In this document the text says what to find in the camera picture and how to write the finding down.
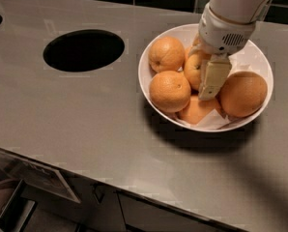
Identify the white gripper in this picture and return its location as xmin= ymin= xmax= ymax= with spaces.
xmin=188 ymin=5 xmax=255 ymax=101

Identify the orange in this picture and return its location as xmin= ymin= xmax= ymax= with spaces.
xmin=178 ymin=95 xmax=221 ymax=124
xmin=149 ymin=71 xmax=191 ymax=113
xmin=184 ymin=51 xmax=211 ymax=91
xmin=185 ymin=36 xmax=200 ymax=60
xmin=148 ymin=37 xmax=185 ymax=73
xmin=219 ymin=72 xmax=268 ymax=118

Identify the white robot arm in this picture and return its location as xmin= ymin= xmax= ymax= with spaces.
xmin=189 ymin=0 xmax=270 ymax=101

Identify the white ceramic bowl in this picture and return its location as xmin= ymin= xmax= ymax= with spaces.
xmin=138 ymin=24 xmax=274 ymax=132

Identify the orange front bottom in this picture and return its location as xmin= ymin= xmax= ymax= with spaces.
xmin=178 ymin=95 xmax=221 ymax=124

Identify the white tissue paper lining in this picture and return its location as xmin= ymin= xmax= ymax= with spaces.
xmin=164 ymin=45 xmax=268 ymax=131

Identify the dark cabinet drawer front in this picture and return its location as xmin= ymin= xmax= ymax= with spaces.
xmin=118 ymin=192 xmax=235 ymax=232

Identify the grey framed panel below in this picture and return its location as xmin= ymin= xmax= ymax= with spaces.
xmin=0 ymin=150 xmax=80 ymax=203

